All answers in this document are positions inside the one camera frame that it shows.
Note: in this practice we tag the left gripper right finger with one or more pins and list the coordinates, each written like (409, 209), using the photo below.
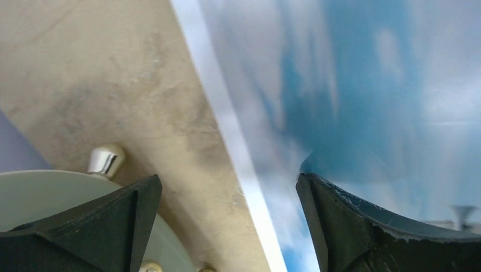
(352, 234)

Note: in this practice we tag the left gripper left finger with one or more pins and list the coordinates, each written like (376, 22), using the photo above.
(109, 233)

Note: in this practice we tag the white cylinder with coloured face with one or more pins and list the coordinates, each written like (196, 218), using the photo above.
(31, 195)

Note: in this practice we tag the building photo print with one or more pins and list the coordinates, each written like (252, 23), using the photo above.
(380, 98)

